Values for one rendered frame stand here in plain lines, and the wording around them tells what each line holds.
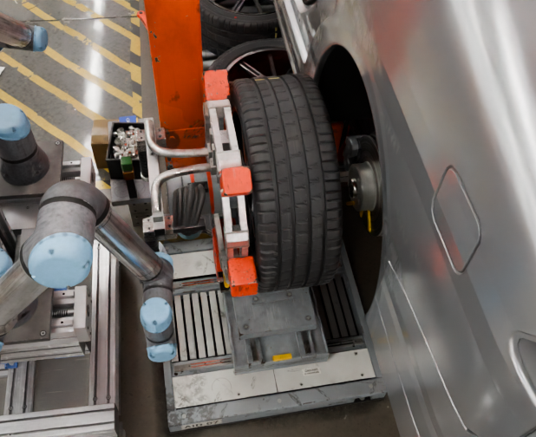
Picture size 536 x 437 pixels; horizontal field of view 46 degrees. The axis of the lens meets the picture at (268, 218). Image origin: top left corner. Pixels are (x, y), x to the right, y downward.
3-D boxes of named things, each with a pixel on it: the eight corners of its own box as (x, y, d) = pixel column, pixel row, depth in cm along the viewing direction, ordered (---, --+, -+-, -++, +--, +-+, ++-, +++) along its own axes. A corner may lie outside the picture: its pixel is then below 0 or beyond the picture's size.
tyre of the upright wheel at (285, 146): (358, 191, 154) (301, 28, 193) (262, 202, 151) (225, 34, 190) (327, 322, 206) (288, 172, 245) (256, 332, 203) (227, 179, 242)
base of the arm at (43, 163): (-3, 187, 196) (-12, 166, 188) (3, 151, 205) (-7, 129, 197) (48, 184, 198) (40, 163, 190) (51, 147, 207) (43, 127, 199)
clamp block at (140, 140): (167, 149, 198) (166, 138, 193) (138, 152, 196) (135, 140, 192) (166, 137, 201) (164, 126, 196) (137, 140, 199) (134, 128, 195)
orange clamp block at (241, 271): (252, 267, 184) (258, 294, 179) (225, 270, 183) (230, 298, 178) (253, 254, 178) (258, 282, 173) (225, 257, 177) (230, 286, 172)
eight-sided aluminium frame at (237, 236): (247, 307, 203) (251, 205, 159) (226, 309, 202) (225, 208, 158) (224, 177, 234) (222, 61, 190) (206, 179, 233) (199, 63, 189)
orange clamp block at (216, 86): (231, 100, 188) (227, 68, 187) (205, 101, 187) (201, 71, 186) (229, 100, 195) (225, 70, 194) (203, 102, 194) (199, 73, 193)
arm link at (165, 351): (176, 348, 159) (179, 361, 166) (173, 309, 166) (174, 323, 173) (145, 352, 158) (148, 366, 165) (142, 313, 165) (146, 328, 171)
